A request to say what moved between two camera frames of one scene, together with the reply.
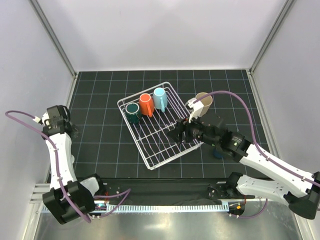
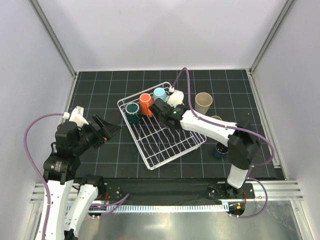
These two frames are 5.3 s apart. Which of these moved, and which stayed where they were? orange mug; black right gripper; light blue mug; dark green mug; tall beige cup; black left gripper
Moved: black right gripper; black left gripper
Stayed: light blue mug; orange mug; tall beige cup; dark green mug
